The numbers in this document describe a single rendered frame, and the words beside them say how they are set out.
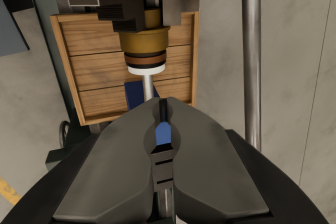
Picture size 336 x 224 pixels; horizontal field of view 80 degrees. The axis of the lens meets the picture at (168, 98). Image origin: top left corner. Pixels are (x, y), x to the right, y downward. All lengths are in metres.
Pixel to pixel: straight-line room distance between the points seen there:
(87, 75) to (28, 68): 1.02
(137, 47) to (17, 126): 1.56
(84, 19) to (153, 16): 0.24
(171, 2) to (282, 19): 1.69
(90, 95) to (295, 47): 1.90
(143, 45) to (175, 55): 0.28
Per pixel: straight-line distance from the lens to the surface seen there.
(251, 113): 0.17
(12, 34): 0.75
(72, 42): 0.57
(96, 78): 0.59
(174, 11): 0.35
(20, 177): 2.15
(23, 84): 1.65
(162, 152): 0.66
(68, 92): 1.00
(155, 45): 0.33
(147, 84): 0.39
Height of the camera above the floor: 1.44
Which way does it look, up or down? 58 degrees down
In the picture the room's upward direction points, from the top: 149 degrees clockwise
